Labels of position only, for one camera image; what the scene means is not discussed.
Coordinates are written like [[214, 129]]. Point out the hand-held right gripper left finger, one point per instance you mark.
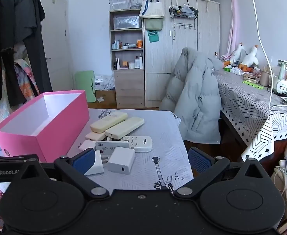
[[84, 161]]

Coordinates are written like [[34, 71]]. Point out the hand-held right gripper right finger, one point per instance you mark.
[[201, 162]]

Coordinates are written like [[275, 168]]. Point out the white plug adapter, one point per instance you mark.
[[99, 164]]

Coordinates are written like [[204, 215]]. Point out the small white device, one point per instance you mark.
[[84, 145]]

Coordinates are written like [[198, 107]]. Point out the beige remote control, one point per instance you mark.
[[94, 136]]

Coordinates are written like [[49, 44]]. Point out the small white remote control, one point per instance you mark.
[[109, 145]]

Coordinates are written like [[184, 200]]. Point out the pink cardboard box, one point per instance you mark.
[[60, 132]]

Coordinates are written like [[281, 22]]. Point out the yellowish remote control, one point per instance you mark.
[[109, 122]]

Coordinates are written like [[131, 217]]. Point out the long cream remote control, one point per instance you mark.
[[126, 128]]

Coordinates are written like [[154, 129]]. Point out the guitar print white blanket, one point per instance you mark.
[[160, 129]]

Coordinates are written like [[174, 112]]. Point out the small cardboard box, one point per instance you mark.
[[108, 98]]

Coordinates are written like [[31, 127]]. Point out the grey puffer jacket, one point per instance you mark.
[[194, 90]]

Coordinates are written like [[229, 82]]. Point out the geometric pattern tablecloth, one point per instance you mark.
[[243, 102]]

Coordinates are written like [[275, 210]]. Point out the wooden shelf unit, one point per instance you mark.
[[130, 88]]

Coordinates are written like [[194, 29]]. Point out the beige cup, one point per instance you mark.
[[264, 77]]

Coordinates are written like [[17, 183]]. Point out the white jar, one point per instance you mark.
[[131, 65]]

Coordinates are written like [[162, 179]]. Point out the light wood wardrobe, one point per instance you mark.
[[158, 61]]

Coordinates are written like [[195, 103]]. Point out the white kitchen appliance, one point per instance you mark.
[[282, 83]]

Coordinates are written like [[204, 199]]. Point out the white goose plush toy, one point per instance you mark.
[[251, 58], [238, 53]]

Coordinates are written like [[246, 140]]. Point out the white door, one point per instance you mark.
[[57, 41]]

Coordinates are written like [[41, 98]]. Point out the black long garment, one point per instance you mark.
[[4, 41]]

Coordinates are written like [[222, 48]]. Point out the orange bottle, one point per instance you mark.
[[139, 43]]

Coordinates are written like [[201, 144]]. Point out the teal hanging tag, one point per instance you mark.
[[153, 36]]

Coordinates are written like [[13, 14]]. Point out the pink hanging towel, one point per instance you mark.
[[234, 24]]

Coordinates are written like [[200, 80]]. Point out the clear plastic storage box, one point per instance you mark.
[[127, 22], [120, 3]]

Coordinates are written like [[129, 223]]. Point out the green fabric pouch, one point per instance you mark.
[[153, 24]]

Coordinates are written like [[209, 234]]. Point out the dark grey garment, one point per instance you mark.
[[28, 24]]

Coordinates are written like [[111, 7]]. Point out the white tote bag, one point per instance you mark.
[[153, 8]]

